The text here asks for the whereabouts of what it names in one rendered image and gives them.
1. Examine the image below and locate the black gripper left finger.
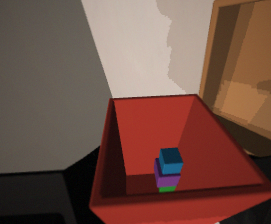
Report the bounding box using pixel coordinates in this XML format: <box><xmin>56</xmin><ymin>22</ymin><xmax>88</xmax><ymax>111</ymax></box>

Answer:
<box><xmin>0</xmin><ymin>146</ymin><xmax>104</xmax><ymax>224</ymax></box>

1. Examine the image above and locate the small purple block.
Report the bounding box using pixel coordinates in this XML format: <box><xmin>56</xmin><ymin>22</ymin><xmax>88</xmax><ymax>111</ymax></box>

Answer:
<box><xmin>154</xmin><ymin>158</ymin><xmax>181</xmax><ymax>188</ymax></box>

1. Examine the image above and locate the red square cup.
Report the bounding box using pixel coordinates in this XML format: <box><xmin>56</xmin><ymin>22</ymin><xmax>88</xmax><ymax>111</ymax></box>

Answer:
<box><xmin>89</xmin><ymin>94</ymin><xmax>271</xmax><ymax>224</ymax></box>

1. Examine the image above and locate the brown shallow tray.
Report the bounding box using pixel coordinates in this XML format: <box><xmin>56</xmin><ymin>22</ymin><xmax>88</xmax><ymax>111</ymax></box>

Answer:
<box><xmin>199</xmin><ymin>0</ymin><xmax>271</xmax><ymax>157</ymax></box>

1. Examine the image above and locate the small blue block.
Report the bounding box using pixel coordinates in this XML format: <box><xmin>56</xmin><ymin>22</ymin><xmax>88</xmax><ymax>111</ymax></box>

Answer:
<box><xmin>159</xmin><ymin>148</ymin><xmax>184</xmax><ymax>174</ymax></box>

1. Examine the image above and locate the small green block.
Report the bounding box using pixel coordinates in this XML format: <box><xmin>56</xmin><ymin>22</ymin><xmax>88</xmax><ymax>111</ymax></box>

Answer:
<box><xmin>159</xmin><ymin>186</ymin><xmax>176</xmax><ymax>192</ymax></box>

